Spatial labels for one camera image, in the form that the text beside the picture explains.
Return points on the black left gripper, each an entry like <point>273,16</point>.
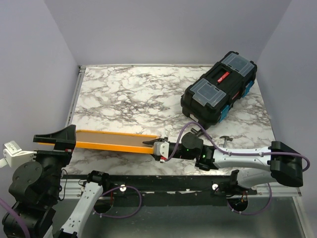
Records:
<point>65,140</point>

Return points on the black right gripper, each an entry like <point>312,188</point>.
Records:
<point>151,143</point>

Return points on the orange wooden picture frame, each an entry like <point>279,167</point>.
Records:
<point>113,141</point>

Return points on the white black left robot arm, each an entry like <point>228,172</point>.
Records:
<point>36,186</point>

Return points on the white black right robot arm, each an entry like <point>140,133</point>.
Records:
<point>275,163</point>

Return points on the grey metal clamp tool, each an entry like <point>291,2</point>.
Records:
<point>199,133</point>

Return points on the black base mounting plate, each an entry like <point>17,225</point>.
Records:
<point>163,191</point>

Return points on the black plastic toolbox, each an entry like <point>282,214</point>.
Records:
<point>210,98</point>

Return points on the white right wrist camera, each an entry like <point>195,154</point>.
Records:
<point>161,151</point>

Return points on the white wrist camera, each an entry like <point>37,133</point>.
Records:
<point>161,151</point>
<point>14,156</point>

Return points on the aluminium extrusion rail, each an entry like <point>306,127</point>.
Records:
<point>74,189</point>

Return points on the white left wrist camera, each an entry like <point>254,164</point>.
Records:
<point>14,156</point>

